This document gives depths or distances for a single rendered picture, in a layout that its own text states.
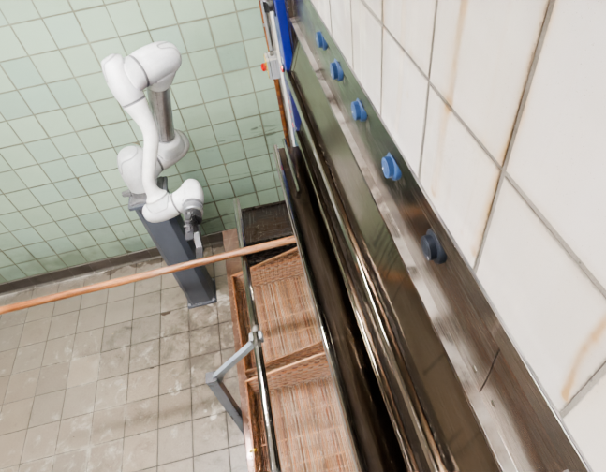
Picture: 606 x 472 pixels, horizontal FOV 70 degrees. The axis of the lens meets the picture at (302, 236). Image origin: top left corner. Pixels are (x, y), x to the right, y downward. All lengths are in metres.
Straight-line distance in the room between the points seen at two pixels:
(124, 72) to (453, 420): 1.63
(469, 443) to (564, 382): 0.34
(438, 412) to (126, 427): 2.37
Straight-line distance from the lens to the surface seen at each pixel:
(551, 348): 0.41
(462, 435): 0.74
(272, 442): 1.40
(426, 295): 0.71
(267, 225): 2.36
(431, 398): 0.79
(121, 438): 2.94
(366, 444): 1.13
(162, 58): 1.94
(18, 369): 3.56
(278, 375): 1.96
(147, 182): 2.04
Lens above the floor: 2.49
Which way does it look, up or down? 48 degrees down
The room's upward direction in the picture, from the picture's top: 11 degrees counter-clockwise
